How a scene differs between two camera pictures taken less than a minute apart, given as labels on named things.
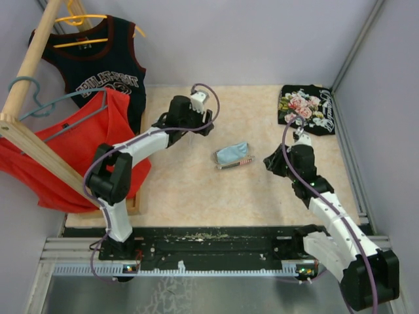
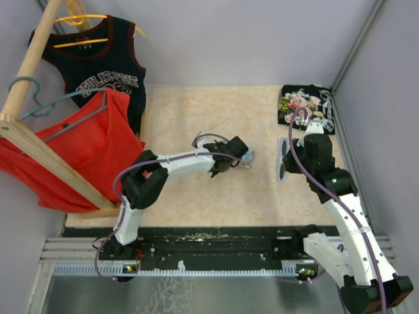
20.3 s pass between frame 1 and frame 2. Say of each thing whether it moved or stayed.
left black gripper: moved
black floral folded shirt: stayed
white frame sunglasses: moved
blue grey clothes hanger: stayed
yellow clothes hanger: stayed
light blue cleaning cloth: moved
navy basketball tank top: stayed
